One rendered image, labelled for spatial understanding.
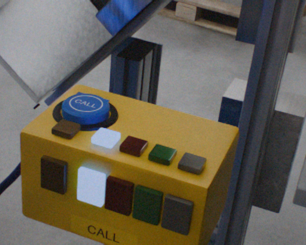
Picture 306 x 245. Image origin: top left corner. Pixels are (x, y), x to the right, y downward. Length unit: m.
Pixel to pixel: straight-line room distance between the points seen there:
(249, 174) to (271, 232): 1.09
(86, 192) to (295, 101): 0.68
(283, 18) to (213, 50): 2.54
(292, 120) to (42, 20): 0.47
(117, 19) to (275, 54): 0.25
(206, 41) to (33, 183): 3.08
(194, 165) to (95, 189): 0.08
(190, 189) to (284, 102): 0.67
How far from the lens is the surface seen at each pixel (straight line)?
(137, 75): 0.99
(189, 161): 0.43
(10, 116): 2.59
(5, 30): 0.83
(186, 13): 3.75
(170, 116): 0.50
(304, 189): 0.82
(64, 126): 0.46
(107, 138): 0.45
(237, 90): 1.08
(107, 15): 0.82
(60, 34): 0.83
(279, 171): 1.10
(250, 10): 0.98
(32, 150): 0.47
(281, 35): 0.89
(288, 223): 2.15
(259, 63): 0.91
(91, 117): 0.47
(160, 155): 0.43
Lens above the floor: 1.32
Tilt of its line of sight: 31 degrees down
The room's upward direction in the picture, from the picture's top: 6 degrees clockwise
